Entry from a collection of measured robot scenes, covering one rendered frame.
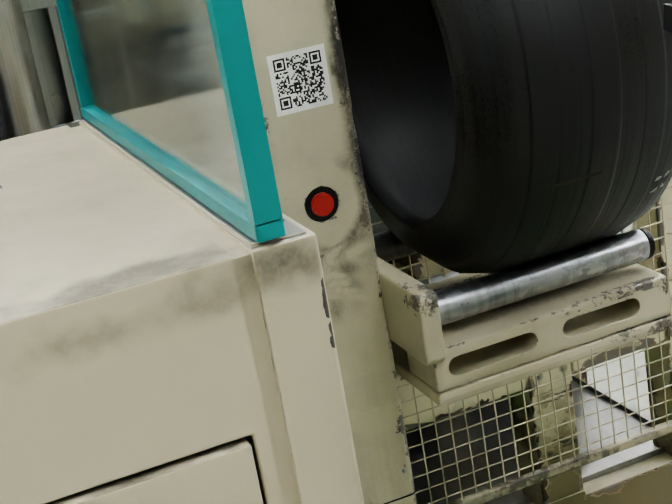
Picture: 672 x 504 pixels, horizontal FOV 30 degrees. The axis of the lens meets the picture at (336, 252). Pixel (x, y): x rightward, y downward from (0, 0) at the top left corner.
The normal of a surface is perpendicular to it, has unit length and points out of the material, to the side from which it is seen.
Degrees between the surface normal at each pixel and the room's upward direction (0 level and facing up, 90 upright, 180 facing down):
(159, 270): 0
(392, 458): 90
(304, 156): 90
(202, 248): 0
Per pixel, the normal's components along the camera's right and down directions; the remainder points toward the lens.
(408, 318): -0.91, 0.26
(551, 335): 0.38, 0.24
